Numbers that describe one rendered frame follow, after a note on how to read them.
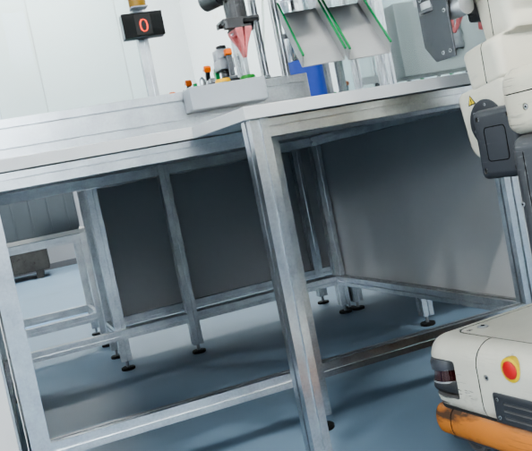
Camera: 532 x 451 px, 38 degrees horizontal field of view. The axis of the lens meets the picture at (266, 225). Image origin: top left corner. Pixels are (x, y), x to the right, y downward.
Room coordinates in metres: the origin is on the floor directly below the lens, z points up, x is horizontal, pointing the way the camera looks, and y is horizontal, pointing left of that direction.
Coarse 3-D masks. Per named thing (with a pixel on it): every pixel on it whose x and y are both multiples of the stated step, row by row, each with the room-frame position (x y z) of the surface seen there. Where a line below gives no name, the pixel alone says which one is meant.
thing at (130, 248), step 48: (96, 192) 3.24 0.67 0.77; (144, 192) 3.67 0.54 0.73; (192, 192) 3.74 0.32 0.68; (240, 192) 3.82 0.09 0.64; (288, 192) 3.91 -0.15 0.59; (96, 240) 3.23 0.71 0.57; (144, 240) 3.66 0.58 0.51; (192, 240) 3.73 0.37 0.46; (240, 240) 3.81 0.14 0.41; (144, 288) 3.64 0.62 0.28; (240, 288) 3.74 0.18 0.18
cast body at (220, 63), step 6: (216, 48) 2.26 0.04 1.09; (222, 48) 2.24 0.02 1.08; (216, 54) 2.24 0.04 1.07; (222, 54) 2.24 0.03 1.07; (216, 60) 2.25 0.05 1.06; (222, 60) 2.23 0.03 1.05; (216, 66) 2.26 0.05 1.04; (222, 66) 2.23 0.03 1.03; (234, 66) 2.24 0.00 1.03; (216, 72) 2.28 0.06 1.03
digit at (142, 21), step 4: (136, 16) 2.28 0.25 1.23; (140, 16) 2.28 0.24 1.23; (144, 16) 2.29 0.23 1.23; (148, 16) 2.29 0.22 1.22; (136, 20) 2.28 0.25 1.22; (140, 20) 2.28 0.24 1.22; (144, 20) 2.29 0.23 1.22; (148, 20) 2.29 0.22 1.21; (136, 24) 2.28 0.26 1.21; (140, 24) 2.28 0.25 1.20; (144, 24) 2.29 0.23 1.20; (148, 24) 2.29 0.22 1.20; (136, 28) 2.28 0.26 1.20; (140, 28) 2.28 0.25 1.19; (144, 28) 2.29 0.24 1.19; (148, 28) 2.29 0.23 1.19; (140, 32) 2.28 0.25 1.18; (144, 32) 2.29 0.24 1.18; (148, 32) 2.29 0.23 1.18; (152, 32) 2.29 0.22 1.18
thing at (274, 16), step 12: (252, 0) 2.52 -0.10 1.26; (372, 0) 2.46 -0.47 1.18; (252, 12) 2.51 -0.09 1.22; (276, 12) 2.36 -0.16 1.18; (276, 24) 2.35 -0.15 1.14; (276, 36) 2.36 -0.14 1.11; (264, 60) 2.52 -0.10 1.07; (264, 72) 2.51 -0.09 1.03; (288, 72) 2.36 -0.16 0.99; (360, 72) 2.63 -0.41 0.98; (384, 72) 2.46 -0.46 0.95; (360, 84) 2.62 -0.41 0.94; (384, 84) 2.46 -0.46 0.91
